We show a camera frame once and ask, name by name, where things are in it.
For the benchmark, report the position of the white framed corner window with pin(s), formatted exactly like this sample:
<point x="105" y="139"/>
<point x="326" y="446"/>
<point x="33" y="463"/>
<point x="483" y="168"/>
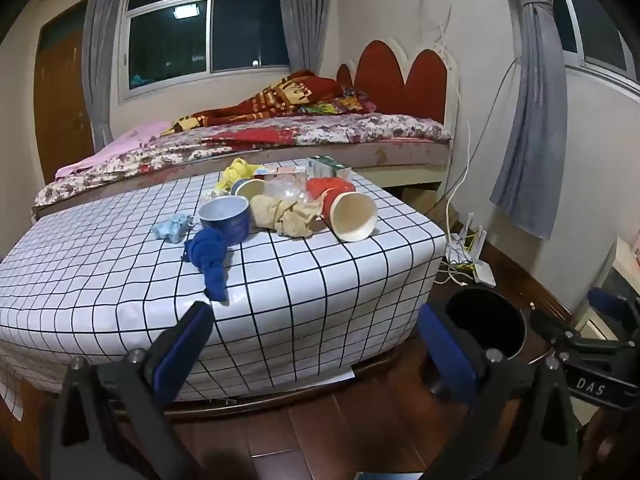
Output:
<point x="595" y="25"/>

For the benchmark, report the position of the blue paper cup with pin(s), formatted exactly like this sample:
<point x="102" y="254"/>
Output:
<point x="236" y="227"/>
<point x="248" y="190"/>

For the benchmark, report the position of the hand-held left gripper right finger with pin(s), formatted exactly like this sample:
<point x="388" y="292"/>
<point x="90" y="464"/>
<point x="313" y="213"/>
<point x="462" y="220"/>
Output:
<point x="450" y="355"/>

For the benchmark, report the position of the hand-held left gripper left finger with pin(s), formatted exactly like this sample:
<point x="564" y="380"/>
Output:
<point x="182" y="355"/>

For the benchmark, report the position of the beige cloth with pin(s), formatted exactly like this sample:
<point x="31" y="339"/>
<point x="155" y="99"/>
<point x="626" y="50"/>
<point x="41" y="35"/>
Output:
<point x="287" y="216"/>

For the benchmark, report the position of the white bed frame red headboard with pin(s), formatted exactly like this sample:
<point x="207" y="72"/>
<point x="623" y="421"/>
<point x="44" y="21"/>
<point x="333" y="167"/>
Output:
<point x="395" y="75"/>

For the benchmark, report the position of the blue white leaflet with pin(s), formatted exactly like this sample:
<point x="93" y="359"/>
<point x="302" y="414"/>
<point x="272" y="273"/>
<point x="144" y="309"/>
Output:
<point x="390" y="476"/>

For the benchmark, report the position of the yellow cloth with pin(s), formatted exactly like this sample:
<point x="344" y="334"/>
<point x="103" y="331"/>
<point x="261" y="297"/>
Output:
<point x="235" y="170"/>

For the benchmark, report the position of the white checked tablecloth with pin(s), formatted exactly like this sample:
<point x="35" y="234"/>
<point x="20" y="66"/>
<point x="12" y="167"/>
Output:
<point x="300" y="290"/>

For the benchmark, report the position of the green drink carton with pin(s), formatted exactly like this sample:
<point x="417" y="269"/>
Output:
<point x="327" y="166"/>

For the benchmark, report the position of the white flat modem box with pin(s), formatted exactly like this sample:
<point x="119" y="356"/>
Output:
<point x="484" y="274"/>

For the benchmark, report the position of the dark blue cloth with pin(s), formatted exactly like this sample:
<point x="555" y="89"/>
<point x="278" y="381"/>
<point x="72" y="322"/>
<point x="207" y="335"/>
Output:
<point x="210" y="257"/>

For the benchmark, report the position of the white router with antennas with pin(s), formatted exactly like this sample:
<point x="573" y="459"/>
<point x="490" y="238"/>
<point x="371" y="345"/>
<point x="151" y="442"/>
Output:
<point x="467" y="247"/>

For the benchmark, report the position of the pink blanket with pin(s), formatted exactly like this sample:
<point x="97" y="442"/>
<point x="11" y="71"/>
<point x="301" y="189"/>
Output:
<point x="125" y="142"/>

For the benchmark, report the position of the red patterned blanket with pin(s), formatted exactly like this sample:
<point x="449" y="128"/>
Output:
<point x="270" y="97"/>

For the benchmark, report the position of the red white milk carton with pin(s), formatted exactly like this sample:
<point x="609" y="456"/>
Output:
<point x="280" y="175"/>

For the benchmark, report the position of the mauve mattress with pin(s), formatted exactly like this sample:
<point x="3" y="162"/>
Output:
<point x="400" y="156"/>

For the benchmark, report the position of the colourful pillow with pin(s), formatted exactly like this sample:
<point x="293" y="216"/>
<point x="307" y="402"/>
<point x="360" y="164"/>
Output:
<point x="345" y="102"/>

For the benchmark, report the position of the person's right hand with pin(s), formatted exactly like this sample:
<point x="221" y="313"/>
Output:
<point x="607" y="440"/>

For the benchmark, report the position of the tied grey curtain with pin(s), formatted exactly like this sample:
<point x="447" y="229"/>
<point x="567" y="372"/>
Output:
<point x="535" y="135"/>

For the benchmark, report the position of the bed with floral cover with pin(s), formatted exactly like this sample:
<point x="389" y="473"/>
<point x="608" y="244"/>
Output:
<point x="350" y="130"/>

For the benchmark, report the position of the brown wooden door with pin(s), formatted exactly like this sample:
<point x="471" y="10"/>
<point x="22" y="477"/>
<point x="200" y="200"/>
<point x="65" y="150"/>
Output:
<point x="60" y="110"/>

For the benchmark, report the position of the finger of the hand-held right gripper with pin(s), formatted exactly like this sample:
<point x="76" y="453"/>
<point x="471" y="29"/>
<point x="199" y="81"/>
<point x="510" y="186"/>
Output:
<point x="555" y="332"/>
<point x="606" y="300"/>

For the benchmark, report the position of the red paper cup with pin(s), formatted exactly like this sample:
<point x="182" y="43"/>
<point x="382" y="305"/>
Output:
<point x="327" y="205"/>

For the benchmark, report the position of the black trash bin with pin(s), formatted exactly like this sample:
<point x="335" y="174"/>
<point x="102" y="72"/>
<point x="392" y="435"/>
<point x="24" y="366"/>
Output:
<point x="500" y="345"/>

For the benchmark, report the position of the clear plastic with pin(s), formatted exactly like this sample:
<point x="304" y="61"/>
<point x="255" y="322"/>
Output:
<point x="287" y="189"/>

